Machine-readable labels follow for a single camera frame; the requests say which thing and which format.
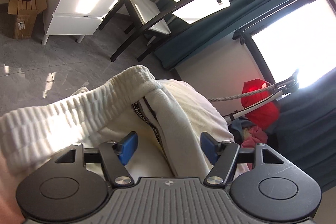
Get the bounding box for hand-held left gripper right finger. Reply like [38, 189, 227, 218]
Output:
[200, 132, 285, 186]

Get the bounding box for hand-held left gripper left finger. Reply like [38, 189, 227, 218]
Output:
[54, 131, 138, 186]

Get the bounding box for white sweatpants with striped band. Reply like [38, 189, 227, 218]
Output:
[0, 65, 249, 180]

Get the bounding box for pink cloth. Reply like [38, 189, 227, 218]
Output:
[227, 116, 279, 172]

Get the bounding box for red cloth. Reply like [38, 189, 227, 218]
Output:
[241, 79, 280, 131]

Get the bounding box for black and white chair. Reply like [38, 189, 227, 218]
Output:
[98, 0, 231, 62]

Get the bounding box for teal curtain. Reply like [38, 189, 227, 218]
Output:
[153, 0, 336, 191]

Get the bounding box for cardboard box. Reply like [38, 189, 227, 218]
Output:
[7, 0, 48, 39]

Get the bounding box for braided grey hose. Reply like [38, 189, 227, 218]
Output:
[209, 84, 278, 102]

